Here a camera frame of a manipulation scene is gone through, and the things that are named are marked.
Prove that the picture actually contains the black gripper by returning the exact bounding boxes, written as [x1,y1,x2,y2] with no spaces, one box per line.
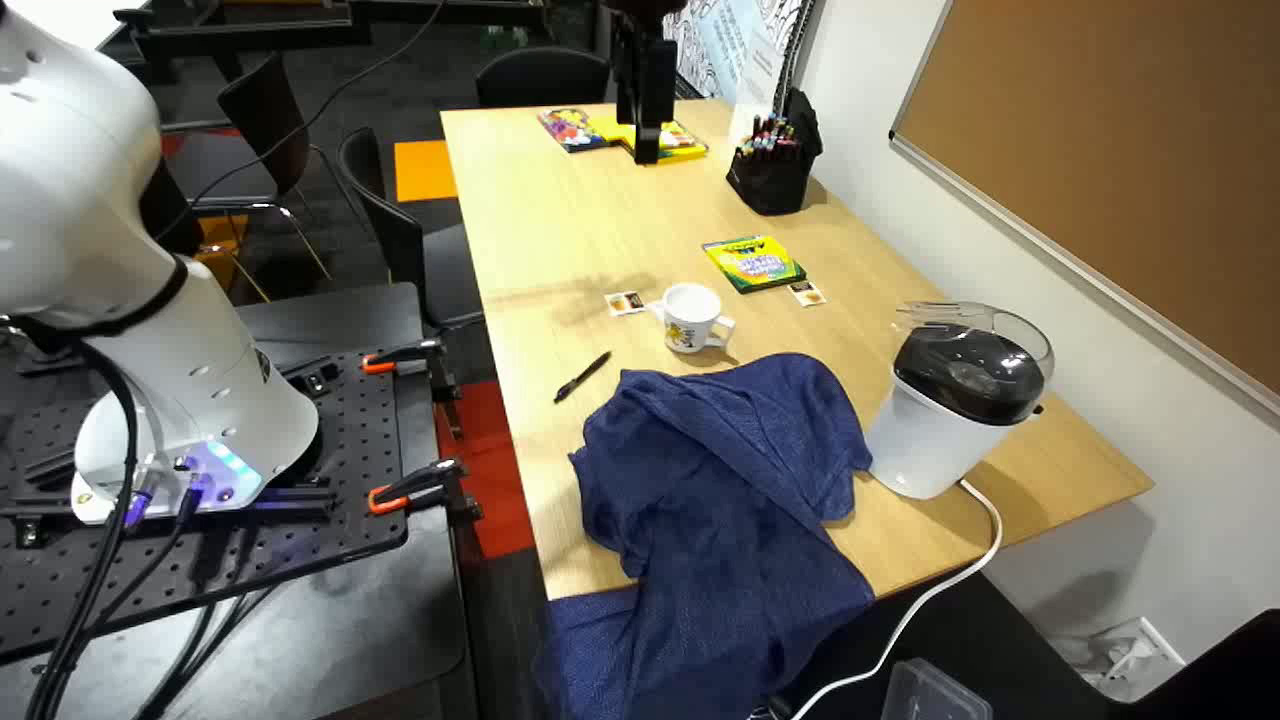
[613,0,678,168]

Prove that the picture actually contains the black pen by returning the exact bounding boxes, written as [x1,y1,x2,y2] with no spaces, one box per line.
[551,346,616,407]

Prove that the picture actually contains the colourful printed pack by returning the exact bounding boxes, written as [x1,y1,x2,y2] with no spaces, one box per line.
[536,103,613,154]

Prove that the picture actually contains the crayons bundle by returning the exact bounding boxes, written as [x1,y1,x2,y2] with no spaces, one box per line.
[748,114,804,154]

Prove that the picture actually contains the black office chair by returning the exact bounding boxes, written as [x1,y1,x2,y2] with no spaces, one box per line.
[471,44,616,110]
[334,128,486,335]

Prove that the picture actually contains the black pencil holder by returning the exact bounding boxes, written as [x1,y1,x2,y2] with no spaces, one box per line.
[724,88,829,216]

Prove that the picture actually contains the green yellow crayon box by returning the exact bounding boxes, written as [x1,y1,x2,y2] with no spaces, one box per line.
[700,233,812,294]

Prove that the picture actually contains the white printed mug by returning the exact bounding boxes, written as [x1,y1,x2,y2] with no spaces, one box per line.
[646,279,741,361]

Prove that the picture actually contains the orange folder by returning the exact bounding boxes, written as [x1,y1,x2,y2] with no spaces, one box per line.
[391,134,463,207]

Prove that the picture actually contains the orange black clamp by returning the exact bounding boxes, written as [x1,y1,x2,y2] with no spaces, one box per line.
[362,457,481,520]
[354,335,447,380]

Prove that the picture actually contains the black chair with metal legs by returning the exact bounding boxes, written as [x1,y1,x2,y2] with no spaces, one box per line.
[155,53,334,293]

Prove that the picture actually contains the blue cloth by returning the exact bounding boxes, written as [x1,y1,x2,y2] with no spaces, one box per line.
[536,346,880,720]

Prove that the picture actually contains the white electric kettle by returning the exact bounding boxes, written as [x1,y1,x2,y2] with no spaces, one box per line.
[865,294,1060,504]

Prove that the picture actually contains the cork pin board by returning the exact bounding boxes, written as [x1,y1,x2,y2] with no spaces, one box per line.
[888,0,1280,430]

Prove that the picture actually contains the clear plastic box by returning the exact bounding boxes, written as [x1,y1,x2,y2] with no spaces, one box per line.
[876,655,995,720]

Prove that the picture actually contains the crumpled plastic bag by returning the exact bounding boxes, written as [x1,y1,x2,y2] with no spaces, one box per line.
[1052,610,1190,704]

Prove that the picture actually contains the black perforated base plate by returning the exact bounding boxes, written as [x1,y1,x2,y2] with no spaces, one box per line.
[0,346,411,663]

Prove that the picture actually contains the white power cable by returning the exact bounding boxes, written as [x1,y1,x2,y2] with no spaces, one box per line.
[782,476,1009,720]

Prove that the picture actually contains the black base cables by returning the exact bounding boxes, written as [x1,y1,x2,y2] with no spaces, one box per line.
[23,342,272,720]

